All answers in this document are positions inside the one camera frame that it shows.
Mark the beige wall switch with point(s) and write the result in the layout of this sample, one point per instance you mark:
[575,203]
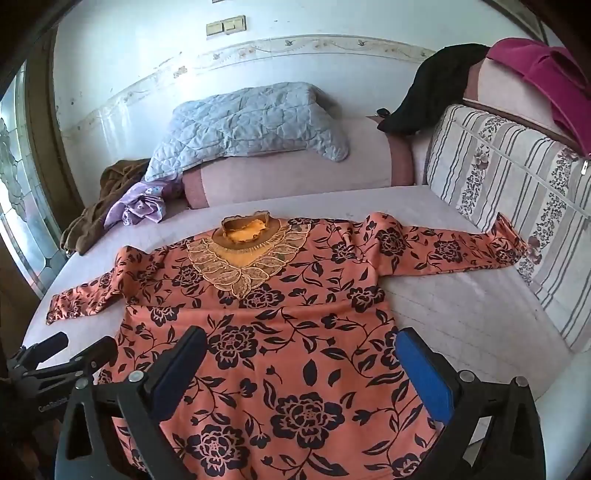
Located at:
[235,24]
[215,28]

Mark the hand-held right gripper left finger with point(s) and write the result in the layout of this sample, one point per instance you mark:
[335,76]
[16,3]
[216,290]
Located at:
[176,369]

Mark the grey quilted pillow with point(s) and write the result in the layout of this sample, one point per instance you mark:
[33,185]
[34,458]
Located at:
[240,122]

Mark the brown cloth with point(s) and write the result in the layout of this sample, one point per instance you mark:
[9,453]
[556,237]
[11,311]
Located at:
[90,221]

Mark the magenta garment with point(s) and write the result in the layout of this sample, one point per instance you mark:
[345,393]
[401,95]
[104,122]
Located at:
[549,69]

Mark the stained glass window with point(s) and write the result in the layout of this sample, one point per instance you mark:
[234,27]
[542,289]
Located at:
[23,184]

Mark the pink bolster pillow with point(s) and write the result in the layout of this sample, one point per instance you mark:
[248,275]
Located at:
[295,177]

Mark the small black object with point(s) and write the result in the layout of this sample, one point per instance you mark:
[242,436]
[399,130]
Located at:
[382,111]

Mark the striped floral cushion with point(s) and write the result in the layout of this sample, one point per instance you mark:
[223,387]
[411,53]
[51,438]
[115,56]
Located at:
[517,184]

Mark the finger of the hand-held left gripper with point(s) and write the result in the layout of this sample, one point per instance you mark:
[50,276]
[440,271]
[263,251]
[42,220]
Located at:
[85,364]
[44,349]

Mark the pink cushion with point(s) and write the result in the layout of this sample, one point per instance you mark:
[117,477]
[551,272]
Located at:
[508,87]

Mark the black garment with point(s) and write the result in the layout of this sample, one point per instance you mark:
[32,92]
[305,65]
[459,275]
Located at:
[434,87]

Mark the orange floral shirt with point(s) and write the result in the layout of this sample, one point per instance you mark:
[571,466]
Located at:
[286,332]

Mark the purple floral cloth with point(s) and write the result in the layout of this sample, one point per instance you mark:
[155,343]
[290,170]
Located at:
[138,205]

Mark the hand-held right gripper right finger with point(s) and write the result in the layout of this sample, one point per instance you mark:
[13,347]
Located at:
[425,374]

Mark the bed with pink sheet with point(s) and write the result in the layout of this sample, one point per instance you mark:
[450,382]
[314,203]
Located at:
[461,314]

